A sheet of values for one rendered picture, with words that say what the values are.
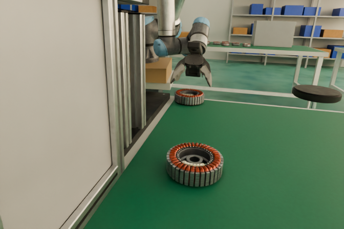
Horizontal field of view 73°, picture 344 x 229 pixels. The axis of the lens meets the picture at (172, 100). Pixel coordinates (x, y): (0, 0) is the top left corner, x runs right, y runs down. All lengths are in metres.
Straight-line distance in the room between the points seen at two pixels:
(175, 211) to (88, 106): 0.21
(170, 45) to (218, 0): 6.27
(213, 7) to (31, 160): 7.09
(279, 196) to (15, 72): 0.43
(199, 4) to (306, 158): 6.85
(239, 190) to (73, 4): 0.39
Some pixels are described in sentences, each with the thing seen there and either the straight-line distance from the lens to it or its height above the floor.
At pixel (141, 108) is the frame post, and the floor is 0.83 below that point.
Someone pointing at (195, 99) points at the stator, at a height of 0.77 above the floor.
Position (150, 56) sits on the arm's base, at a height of 0.86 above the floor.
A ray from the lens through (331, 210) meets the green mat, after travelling 0.49.
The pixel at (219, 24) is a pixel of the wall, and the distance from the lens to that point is 7.24.
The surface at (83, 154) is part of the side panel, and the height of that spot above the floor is 0.85.
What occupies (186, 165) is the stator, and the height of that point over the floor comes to 0.79.
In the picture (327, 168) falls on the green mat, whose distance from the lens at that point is 0.61.
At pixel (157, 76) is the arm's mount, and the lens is 1.15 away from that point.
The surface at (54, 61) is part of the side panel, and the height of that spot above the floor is 0.99.
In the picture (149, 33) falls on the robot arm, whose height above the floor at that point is 0.97.
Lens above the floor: 1.03
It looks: 18 degrees down
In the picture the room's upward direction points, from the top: 2 degrees clockwise
